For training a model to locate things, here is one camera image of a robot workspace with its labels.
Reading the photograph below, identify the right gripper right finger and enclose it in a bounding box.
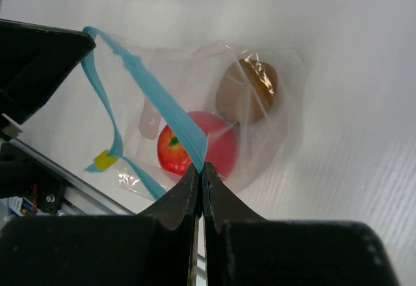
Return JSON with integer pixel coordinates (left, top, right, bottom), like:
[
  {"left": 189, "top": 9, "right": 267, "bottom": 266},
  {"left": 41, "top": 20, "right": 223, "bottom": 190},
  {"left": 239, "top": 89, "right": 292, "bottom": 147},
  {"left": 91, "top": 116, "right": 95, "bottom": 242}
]
[{"left": 201, "top": 163, "right": 399, "bottom": 285}]

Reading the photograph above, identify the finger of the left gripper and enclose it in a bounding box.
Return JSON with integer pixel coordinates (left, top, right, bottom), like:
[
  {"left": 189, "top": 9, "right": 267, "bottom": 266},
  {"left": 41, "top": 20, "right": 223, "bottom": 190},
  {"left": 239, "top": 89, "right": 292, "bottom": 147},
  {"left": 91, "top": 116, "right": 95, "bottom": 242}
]
[{"left": 1, "top": 19, "right": 96, "bottom": 125}]

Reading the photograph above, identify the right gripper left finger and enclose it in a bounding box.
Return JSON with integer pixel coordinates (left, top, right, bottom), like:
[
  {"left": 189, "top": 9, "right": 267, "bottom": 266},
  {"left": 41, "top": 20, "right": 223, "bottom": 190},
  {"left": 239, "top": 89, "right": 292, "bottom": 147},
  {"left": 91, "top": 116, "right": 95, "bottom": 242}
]
[{"left": 1, "top": 166, "right": 200, "bottom": 285}]

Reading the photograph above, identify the fake red apple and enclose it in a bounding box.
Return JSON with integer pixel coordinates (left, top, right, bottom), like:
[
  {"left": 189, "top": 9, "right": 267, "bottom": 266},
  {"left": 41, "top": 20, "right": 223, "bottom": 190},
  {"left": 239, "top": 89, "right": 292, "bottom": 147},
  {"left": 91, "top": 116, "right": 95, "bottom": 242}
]
[{"left": 157, "top": 111, "right": 239, "bottom": 179}]

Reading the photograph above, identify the clear zip top bag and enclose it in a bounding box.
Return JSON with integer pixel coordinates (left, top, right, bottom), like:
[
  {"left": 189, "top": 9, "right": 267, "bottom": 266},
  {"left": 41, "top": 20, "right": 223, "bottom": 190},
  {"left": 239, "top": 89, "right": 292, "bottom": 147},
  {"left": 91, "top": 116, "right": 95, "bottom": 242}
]
[{"left": 81, "top": 27, "right": 309, "bottom": 200}]

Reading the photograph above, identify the fake brown kiwi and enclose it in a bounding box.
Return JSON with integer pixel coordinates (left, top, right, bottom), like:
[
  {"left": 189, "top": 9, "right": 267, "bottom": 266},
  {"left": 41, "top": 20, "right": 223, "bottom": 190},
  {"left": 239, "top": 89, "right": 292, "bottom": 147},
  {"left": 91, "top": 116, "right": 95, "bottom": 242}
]
[{"left": 215, "top": 58, "right": 278, "bottom": 124}]

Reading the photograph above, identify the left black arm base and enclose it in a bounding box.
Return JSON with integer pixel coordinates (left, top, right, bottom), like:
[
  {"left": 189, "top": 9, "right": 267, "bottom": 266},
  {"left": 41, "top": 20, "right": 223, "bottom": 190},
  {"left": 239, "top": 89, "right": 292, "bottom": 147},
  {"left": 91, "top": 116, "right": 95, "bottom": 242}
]
[{"left": 1, "top": 143, "right": 69, "bottom": 214}]

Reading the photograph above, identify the aluminium mounting rail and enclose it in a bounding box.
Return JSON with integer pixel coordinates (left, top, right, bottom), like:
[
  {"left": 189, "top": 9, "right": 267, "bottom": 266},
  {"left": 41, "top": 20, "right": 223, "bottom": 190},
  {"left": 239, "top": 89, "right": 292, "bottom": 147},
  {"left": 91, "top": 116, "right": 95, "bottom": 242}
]
[{"left": 1, "top": 138, "right": 133, "bottom": 216}]

